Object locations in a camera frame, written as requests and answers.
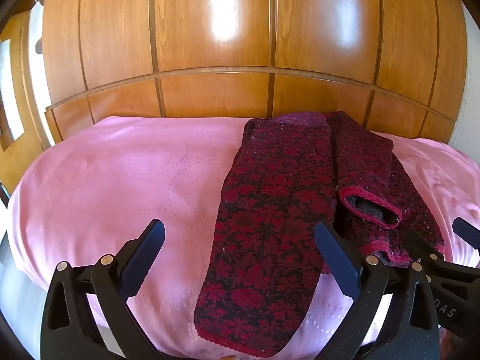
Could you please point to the wooden door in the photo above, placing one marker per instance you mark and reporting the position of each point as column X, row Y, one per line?
column 20, row 120

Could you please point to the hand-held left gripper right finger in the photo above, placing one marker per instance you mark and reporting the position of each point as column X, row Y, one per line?
column 337, row 262

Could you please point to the wooden panelled wardrobe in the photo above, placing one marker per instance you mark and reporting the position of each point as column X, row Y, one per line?
column 225, row 45

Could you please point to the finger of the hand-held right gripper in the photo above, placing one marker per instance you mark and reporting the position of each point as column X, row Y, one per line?
column 467, row 230
column 422, row 243

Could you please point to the pink bed sheet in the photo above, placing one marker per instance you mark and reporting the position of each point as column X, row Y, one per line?
column 123, row 172

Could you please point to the red floral knit garment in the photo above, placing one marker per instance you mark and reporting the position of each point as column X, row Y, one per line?
column 270, row 213

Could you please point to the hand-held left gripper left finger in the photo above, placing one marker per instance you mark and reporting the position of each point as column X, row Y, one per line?
column 140, row 260

